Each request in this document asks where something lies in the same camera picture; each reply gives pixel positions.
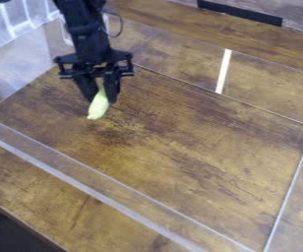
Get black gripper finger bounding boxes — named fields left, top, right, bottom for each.
left=74, top=76, right=100, bottom=102
left=105, top=73, right=120, bottom=104

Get green handled spoon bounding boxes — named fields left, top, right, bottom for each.
left=88, top=85, right=110, bottom=120

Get black bar on table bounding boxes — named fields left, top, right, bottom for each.
left=196, top=0, right=283, bottom=27

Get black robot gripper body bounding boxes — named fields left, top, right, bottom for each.
left=54, top=29, right=133, bottom=79

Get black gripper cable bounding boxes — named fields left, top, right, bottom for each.
left=100, top=7, right=125, bottom=38

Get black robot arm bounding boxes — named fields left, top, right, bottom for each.
left=53, top=0, right=134, bottom=104

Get clear acrylic enclosure walls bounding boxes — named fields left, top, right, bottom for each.
left=0, top=21, right=303, bottom=252

